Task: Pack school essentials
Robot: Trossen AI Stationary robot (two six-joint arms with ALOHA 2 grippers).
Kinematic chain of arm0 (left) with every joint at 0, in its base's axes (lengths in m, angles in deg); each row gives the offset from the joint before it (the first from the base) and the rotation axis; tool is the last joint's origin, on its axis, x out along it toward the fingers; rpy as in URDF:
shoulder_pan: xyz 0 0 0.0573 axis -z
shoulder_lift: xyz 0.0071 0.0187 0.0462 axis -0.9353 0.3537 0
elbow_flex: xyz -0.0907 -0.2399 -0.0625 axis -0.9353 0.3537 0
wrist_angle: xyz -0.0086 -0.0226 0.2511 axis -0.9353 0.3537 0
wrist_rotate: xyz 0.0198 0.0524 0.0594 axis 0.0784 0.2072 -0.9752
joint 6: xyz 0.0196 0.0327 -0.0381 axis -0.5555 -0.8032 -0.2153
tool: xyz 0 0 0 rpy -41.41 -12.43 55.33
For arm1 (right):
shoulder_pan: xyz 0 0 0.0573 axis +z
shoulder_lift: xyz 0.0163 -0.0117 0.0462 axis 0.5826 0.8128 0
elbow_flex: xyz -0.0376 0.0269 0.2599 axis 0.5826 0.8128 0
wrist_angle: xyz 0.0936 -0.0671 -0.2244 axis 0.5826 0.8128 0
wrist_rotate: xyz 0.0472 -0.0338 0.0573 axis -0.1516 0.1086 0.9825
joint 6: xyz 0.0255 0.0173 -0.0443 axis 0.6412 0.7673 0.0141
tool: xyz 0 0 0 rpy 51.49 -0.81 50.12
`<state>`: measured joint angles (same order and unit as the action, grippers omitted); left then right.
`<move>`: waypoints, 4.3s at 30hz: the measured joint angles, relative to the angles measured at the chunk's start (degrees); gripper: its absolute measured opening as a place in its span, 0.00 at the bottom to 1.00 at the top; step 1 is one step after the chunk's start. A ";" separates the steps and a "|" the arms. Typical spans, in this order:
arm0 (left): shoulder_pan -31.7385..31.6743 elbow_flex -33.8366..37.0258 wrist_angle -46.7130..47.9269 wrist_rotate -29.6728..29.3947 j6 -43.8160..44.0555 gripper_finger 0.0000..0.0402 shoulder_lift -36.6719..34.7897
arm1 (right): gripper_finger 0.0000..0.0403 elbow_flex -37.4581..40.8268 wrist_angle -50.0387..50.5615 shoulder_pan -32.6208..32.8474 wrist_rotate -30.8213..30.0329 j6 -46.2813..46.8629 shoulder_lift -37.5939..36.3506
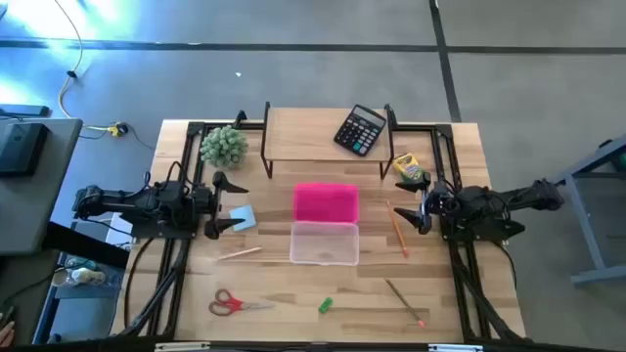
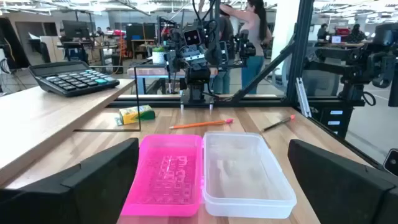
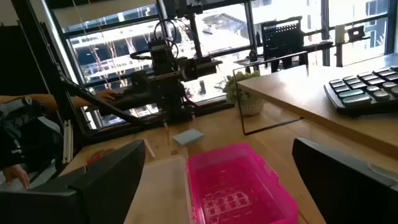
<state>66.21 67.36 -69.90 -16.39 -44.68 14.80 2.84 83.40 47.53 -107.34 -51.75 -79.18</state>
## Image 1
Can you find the black upright frame post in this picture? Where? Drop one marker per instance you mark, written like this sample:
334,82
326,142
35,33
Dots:
240,117
389,111

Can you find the green succulent in white pot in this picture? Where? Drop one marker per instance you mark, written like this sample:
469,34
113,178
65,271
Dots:
224,146

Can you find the black aluminium table frame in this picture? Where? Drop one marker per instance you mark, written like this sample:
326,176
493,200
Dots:
194,128

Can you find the black box device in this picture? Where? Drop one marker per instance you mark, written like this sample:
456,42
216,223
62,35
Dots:
19,149

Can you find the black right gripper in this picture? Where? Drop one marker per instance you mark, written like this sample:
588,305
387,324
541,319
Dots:
440,203

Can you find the blue storage cart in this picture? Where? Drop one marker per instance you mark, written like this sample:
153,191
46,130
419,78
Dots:
83,318

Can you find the grey side desk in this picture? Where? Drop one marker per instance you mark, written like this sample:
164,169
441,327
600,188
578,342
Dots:
29,215

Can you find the flat black device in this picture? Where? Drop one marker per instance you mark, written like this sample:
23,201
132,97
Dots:
24,110

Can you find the black desk calculator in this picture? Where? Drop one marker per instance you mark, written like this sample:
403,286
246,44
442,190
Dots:
360,130

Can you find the black board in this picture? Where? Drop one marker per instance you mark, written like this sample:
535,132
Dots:
83,242

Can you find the white paper sheet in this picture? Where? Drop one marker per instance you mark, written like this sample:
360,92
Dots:
117,234

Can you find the orange pencil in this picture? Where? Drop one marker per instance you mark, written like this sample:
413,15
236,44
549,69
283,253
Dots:
397,230

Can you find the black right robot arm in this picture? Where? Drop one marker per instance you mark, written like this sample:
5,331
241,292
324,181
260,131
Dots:
489,203

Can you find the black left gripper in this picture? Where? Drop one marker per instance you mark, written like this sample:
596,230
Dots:
205,205

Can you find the clear pencil case pink lid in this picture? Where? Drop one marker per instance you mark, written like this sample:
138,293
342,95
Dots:
325,203

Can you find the person's hand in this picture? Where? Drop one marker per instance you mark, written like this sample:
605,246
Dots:
6,335

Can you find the green eraser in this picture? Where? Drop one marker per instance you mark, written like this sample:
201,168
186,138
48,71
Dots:
326,305

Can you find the yellow green crayon box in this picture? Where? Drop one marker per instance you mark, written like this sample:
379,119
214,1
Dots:
407,165

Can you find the grey blue table frame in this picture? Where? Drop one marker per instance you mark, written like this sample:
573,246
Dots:
599,277

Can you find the silver metal bracket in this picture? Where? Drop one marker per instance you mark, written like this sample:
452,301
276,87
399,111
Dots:
455,347
181,346

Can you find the beige pen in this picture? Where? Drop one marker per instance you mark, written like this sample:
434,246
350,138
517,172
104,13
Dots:
240,253

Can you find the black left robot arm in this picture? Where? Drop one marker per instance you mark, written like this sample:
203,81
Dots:
147,203

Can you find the wooden shelf riser black legs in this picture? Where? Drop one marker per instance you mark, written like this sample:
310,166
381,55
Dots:
303,134

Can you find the light blue sticky note pad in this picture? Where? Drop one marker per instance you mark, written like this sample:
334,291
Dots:
243,218

